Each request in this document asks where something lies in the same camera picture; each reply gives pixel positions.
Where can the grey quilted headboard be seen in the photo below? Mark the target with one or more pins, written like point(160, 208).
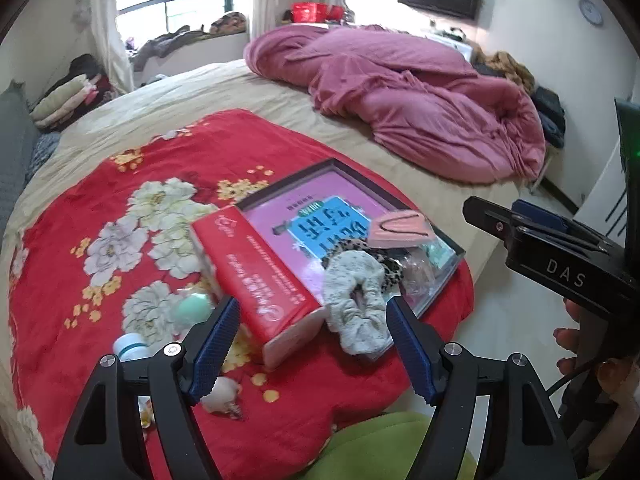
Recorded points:
point(12, 135)

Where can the sheer white curtain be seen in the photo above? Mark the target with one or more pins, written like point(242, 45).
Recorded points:
point(107, 35)

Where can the beige bed sheet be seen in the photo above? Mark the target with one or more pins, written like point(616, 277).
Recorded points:
point(300, 125)

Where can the blue patterned pillow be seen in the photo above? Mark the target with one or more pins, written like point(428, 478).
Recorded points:
point(45, 155)

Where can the leopard print scrunchie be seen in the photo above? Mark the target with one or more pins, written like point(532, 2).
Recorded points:
point(390, 270)

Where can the red bag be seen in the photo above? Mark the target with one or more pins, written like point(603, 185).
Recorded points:
point(336, 12)

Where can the black clothes pile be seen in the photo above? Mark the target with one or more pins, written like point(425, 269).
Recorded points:
point(90, 66)

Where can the cream fluffy pom pom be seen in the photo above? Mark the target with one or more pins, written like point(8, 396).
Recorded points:
point(222, 395)

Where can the stack of folded clothes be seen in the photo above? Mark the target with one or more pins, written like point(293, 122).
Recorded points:
point(60, 102)

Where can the red floral blanket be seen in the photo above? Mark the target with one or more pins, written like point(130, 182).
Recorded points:
point(65, 270)

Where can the white supplement bottle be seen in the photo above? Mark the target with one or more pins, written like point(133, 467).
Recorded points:
point(129, 347)

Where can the red tissue box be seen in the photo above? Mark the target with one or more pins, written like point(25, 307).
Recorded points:
point(250, 270)

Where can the pink framed book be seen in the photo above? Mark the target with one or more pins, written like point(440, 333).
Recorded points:
point(310, 200)

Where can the person's right hand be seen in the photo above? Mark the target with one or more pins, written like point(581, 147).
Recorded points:
point(567, 340)

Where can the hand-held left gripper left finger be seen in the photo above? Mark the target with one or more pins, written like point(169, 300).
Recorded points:
point(215, 350)

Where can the pink quilt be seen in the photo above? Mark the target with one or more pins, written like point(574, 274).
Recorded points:
point(400, 100)

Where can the brown clothes pile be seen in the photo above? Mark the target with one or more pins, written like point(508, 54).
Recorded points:
point(505, 67)

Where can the brown clothes on windowsill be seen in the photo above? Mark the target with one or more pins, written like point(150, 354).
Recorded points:
point(229, 22)

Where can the red gift box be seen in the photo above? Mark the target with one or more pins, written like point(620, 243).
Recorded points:
point(309, 12)

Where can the dark clothes pile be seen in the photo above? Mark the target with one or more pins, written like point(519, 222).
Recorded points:
point(549, 115)

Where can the grey clothes on windowsill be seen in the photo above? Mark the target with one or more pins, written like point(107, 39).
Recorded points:
point(170, 45)

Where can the grey floral scrunchie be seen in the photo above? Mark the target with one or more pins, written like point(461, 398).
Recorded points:
point(345, 270)

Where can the mint green sponge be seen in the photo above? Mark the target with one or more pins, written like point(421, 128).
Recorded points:
point(192, 308)

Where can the pink face mask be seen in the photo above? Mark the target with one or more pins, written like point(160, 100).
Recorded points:
point(400, 232)

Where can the round wall clock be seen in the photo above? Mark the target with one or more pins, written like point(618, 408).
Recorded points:
point(591, 11)

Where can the clear plastic packet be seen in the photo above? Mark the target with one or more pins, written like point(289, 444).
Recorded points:
point(415, 275)

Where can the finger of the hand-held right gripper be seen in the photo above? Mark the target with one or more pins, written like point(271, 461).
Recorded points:
point(487, 217)
point(540, 217)

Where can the green cloth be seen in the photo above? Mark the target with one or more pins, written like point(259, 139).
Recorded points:
point(360, 450)

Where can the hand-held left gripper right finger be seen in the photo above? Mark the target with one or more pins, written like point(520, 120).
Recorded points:
point(407, 350)

